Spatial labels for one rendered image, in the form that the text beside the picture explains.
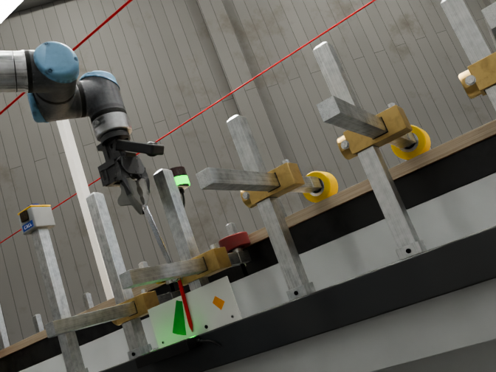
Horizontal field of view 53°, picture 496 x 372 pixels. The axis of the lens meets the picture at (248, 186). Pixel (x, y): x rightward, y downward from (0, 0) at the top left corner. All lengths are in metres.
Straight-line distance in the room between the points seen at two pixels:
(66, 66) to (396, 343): 0.87
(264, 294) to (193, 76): 4.95
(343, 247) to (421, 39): 5.66
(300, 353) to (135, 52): 5.54
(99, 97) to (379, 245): 0.76
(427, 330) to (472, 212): 0.30
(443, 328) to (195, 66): 5.46
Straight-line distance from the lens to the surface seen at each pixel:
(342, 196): 1.23
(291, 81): 6.14
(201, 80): 6.11
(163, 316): 1.28
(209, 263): 1.17
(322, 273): 1.28
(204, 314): 1.20
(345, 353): 1.08
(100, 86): 1.31
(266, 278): 1.36
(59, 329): 1.19
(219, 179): 0.88
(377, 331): 1.04
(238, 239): 1.30
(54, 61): 1.15
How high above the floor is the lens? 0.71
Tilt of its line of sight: 13 degrees up
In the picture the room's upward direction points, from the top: 20 degrees counter-clockwise
